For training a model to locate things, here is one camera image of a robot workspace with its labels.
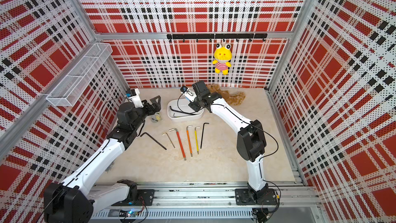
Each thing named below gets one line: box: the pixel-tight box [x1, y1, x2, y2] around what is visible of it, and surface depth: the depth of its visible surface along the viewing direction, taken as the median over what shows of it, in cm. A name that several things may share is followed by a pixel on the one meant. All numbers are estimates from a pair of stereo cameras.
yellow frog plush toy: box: [212, 42, 233, 76], surface depth 95 cm
